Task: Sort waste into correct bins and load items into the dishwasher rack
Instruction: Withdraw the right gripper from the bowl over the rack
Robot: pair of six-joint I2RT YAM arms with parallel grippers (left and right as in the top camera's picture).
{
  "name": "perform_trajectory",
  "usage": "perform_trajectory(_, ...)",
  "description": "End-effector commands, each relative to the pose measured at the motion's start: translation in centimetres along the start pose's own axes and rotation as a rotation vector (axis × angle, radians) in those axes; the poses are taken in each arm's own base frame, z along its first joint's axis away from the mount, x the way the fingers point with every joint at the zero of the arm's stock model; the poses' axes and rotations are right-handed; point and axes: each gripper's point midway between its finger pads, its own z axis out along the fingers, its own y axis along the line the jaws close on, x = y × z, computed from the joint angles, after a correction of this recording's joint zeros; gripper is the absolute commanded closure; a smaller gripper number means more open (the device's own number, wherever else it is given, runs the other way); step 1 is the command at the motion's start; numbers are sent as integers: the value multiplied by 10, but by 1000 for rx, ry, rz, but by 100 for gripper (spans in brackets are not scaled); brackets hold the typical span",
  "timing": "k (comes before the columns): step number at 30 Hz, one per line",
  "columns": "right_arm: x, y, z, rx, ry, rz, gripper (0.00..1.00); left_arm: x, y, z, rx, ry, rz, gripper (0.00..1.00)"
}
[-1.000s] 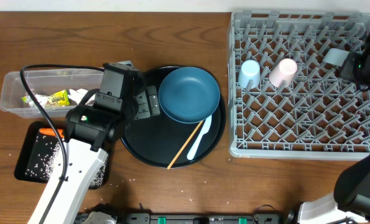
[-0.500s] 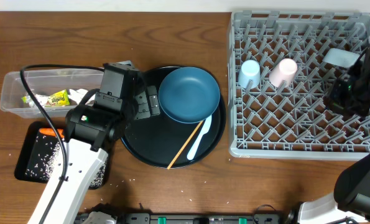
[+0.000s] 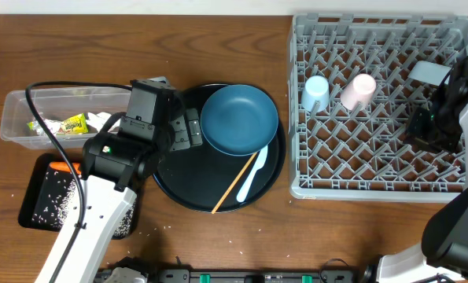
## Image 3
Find dark blue plate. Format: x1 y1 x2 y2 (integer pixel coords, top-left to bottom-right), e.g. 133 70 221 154
200 84 278 156

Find wooden chopstick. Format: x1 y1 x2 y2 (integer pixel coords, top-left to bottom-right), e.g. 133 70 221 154
211 153 258 215

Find white tissue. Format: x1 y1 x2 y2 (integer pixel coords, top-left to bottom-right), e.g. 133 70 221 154
85 112 112 134

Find pink cup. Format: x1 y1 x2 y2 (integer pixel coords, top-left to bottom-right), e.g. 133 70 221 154
340 74 377 110

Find light blue plastic spoon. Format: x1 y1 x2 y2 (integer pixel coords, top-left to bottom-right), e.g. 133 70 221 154
236 145 268 203

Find yellow snack wrapper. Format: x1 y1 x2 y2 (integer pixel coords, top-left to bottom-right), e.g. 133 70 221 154
43 113 88 136

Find orange carrot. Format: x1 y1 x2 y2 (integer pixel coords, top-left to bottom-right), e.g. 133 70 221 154
49 161 81 175

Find light blue cup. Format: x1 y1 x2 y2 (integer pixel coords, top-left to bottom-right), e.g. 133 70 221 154
301 75 330 112

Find light blue bowl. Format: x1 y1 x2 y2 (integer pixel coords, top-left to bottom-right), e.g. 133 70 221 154
408 61 451 86

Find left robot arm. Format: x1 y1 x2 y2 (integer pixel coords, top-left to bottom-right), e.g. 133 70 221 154
37 82 185 282

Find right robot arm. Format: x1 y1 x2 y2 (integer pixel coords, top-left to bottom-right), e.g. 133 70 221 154
362 55 468 282

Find grey dishwasher rack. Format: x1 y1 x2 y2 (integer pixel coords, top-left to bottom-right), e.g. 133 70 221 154
287 13 468 203

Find round black tray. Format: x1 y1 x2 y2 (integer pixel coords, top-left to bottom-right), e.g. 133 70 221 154
154 83 286 213

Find clear plastic bin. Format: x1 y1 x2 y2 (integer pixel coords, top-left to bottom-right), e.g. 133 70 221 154
0 87 130 149

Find black rectangular tray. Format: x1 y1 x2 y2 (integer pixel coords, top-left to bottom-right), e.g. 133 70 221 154
17 153 138 241

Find pile of white rice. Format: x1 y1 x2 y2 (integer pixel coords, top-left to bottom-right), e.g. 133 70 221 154
31 176 136 239

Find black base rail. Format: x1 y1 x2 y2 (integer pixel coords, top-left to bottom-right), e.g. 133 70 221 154
94 257 356 283

